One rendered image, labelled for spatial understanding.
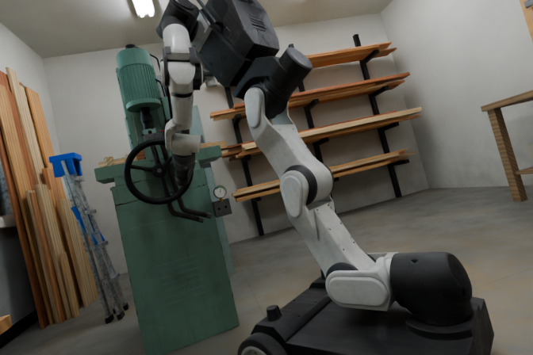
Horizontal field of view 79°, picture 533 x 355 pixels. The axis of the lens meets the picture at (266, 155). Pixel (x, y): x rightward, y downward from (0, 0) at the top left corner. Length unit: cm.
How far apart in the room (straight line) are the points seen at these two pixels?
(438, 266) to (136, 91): 153
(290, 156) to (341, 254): 36
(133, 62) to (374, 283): 152
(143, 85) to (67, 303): 184
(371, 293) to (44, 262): 249
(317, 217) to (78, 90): 386
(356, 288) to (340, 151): 361
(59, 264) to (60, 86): 235
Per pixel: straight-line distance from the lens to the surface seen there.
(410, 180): 506
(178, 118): 113
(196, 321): 175
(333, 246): 111
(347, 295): 109
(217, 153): 170
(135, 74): 187
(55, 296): 301
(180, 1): 129
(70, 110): 454
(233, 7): 129
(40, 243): 298
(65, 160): 258
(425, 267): 102
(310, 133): 385
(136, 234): 166
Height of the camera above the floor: 66
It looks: 4 degrees up
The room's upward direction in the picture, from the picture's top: 14 degrees counter-clockwise
